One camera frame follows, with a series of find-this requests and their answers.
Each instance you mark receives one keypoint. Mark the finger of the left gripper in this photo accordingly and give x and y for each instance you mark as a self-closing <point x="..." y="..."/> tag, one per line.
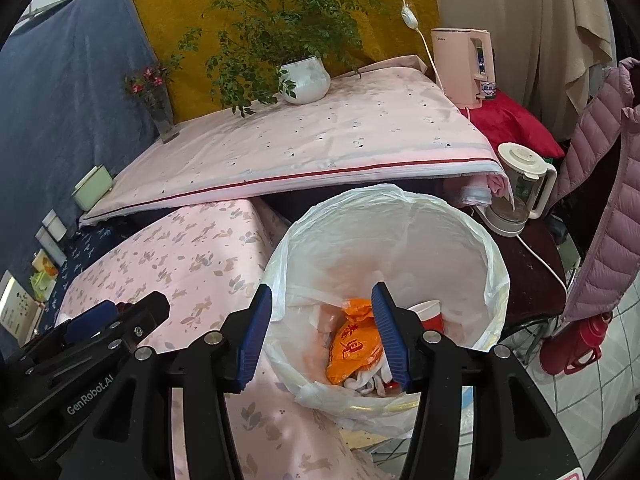
<point x="133" y="323"/>
<point x="88" y="323"/>

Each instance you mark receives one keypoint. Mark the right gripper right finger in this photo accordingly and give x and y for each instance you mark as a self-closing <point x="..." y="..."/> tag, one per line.
<point x="515" y="434"/>

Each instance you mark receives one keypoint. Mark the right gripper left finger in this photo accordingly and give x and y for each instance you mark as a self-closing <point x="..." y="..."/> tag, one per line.
<point x="129" y="435"/>

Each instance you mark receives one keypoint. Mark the red paper cup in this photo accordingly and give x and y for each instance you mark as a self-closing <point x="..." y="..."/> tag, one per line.
<point x="430" y="314"/>

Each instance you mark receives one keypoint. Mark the white trash bag bin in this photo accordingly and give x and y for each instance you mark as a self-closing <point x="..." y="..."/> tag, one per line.
<point x="420" y="247"/>

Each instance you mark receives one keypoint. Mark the green yellow small pouch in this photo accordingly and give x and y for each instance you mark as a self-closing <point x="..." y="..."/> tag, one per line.
<point x="42" y="285"/>

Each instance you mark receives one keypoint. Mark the white booklet box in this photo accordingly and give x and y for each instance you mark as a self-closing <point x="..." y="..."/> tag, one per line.
<point x="20" y="313"/>

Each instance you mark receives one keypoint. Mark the yellow printed small box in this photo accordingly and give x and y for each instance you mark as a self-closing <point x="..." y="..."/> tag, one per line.
<point x="42" y="263"/>

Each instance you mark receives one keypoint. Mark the navy floral cloth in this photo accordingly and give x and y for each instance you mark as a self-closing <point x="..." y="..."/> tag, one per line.
<point x="85" y="248"/>

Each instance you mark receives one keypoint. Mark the pink rabbit print tablecloth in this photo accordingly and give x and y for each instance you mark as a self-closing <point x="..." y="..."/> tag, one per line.
<point x="208" y="261"/>

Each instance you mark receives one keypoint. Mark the white cylindrical jar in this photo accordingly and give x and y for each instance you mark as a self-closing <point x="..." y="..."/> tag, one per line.
<point x="54" y="225"/>

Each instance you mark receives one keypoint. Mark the red bag on floor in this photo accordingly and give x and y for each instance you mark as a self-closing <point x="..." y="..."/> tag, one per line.
<point x="576" y="347"/>

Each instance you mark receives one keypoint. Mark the green tissue box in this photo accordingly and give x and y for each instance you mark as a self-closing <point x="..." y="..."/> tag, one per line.
<point x="91" y="188"/>

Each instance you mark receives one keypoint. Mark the mauve puffer jacket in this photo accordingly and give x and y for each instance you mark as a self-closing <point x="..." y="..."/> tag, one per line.
<point x="597" y="194"/>

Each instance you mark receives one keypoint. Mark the blue backdrop cloth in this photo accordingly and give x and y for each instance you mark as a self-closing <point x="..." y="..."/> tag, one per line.
<point x="65" y="110"/>

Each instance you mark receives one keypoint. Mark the glass vase red flowers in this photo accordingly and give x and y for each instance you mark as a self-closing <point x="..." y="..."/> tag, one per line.
<point x="149" y="86"/>

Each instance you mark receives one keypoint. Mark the mustard yellow backdrop cloth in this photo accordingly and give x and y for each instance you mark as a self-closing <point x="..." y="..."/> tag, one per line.
<point x="405" y="28"/>

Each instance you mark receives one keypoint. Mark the red cushion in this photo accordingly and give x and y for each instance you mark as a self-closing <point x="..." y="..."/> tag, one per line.
<point x="502" y="120"/>

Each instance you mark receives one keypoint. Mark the white pot green plant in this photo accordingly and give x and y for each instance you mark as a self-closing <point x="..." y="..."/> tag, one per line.
<point x="260" y="37"/>

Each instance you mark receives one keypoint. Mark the pale pink speckled cloth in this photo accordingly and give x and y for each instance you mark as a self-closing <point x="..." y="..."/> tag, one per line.
<point x="388" y="122"/>

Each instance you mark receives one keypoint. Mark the beige hanging cloth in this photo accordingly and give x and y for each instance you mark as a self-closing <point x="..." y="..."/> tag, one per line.
<point x="548" y="54"/>

